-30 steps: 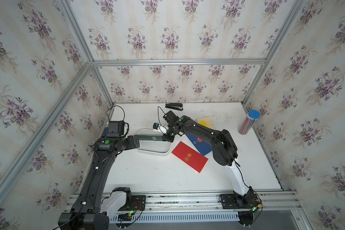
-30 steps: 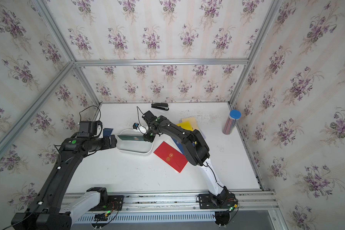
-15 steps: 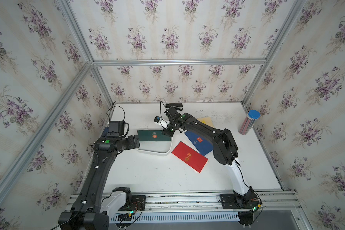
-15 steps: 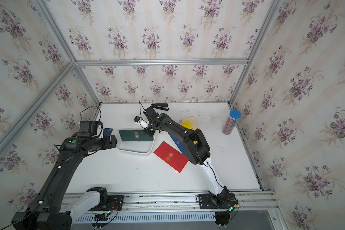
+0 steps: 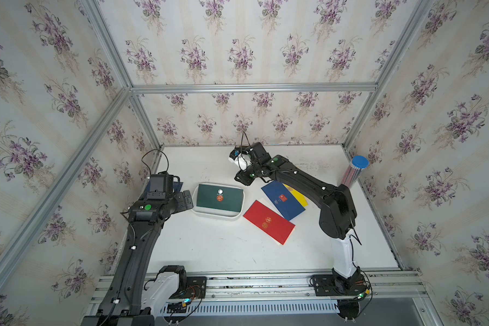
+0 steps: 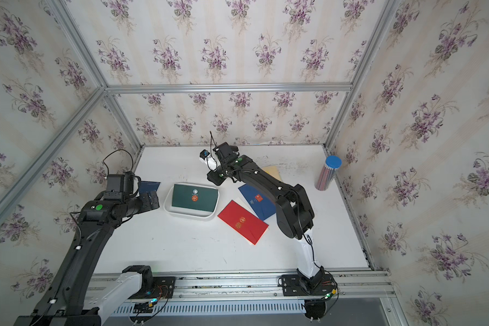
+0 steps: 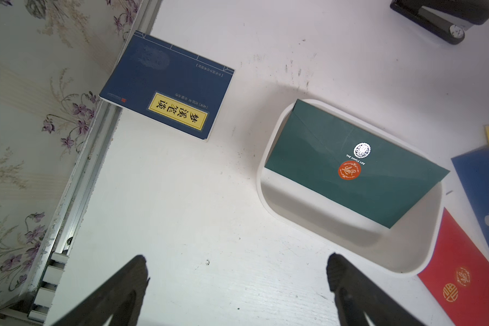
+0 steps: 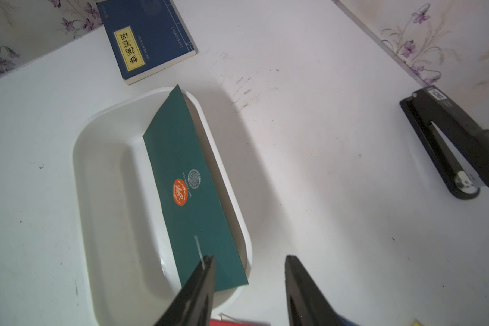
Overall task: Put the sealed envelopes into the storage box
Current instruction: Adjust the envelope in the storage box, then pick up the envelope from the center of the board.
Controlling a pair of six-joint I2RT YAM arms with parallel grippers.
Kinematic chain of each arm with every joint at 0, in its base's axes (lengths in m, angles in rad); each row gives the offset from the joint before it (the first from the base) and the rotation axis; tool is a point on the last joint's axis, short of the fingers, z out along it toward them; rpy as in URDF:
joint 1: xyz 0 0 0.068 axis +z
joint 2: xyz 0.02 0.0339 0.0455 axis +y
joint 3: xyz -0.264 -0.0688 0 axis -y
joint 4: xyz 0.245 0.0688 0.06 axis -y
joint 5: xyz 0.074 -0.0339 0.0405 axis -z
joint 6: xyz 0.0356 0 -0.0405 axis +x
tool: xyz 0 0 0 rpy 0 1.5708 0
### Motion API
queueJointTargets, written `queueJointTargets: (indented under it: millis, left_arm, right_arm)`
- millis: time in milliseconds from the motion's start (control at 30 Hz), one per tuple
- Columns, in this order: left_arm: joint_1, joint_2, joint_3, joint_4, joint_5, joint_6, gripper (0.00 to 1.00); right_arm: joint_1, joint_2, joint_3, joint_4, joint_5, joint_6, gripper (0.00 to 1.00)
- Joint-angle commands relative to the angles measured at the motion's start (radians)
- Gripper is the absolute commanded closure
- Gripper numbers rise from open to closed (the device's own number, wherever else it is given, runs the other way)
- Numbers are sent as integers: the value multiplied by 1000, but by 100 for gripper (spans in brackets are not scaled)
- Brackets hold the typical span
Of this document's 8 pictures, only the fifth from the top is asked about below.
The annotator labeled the white rectangular storage tray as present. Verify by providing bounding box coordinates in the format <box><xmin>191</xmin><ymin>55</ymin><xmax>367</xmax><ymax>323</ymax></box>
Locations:
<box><xmin>192</xmin><ymin>183</ymin><xmax>245</xmax><ymax>221</ymax></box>

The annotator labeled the blue envelope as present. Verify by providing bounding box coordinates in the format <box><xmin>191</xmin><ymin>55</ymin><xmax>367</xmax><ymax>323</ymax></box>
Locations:
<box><xmin>262</xmin><ymin>181</ymin><xmax>306</xmax><ymax>221</ymax></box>

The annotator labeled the dark green envelope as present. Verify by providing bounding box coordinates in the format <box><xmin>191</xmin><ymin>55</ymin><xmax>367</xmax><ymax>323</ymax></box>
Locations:
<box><xmin>196</xmin><ymin>183</ymin><xmax>244</xmax><ymax>213</ymax></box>

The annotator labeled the red envelope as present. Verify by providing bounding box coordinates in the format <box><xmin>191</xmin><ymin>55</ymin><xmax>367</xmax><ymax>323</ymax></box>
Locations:
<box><xmin>243</xmin><ymin>200</ymin><xmax>295</xmax><ymax>245</ymax></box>

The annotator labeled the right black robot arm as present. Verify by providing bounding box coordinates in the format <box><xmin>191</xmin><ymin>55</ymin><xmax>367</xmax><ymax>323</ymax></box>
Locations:
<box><xmin>229</xmin><ymin>143</ymin><xmax>365</xmax><ymax>293</ymax></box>

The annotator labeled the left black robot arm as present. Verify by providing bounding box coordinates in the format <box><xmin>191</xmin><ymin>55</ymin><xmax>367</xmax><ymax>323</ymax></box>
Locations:
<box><xmin>81</xmin><ymin>171</ymin><xmax>192</xmax><ymax>325</ymax></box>

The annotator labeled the dark blue booklet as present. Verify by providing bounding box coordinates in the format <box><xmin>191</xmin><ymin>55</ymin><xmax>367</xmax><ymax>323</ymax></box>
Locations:
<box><xmin>144</xmin><ymin>181</ymin><xmax>183</xmax><ymax>193</ymax></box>

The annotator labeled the yellow envelope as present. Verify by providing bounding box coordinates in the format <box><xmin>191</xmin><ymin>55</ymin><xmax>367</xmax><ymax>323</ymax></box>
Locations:
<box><xmin>284</xmin><ymin>184</ymin><xmax>308</xmax><ymax>207</ymax></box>

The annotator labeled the blue-lidded pencil tube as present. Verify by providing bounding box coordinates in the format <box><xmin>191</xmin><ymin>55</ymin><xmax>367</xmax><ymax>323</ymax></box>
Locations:
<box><xmin>341</xmin><ymin>156</ymin><xmax>369</xmax><ymax>188</ymax></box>

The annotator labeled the small circuit board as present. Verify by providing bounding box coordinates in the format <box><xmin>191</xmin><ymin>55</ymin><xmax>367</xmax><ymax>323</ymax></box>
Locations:
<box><xmin>167</xmin><ymin>302</ymin><xmax>189</xmax><ymax>315</ymax></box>

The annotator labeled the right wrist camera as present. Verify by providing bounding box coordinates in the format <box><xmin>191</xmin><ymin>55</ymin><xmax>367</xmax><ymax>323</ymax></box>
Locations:
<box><xmin>229</xmin><ymin>148</ymin><xmax>251</xmax><ymax>171</ymax></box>

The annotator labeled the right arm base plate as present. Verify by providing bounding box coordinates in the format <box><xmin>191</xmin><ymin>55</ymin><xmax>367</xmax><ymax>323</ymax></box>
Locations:
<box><xmin>309</xmin><ymin>271</ymin><xmax>371</xmax><ymax>299</ymax></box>

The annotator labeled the aluminium mounting rail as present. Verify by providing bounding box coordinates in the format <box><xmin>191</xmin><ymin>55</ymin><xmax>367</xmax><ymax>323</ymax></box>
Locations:
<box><xmin>81</xmin><ymin>272</ymin><xmax>441</xmax><ymax>326</ymax></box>

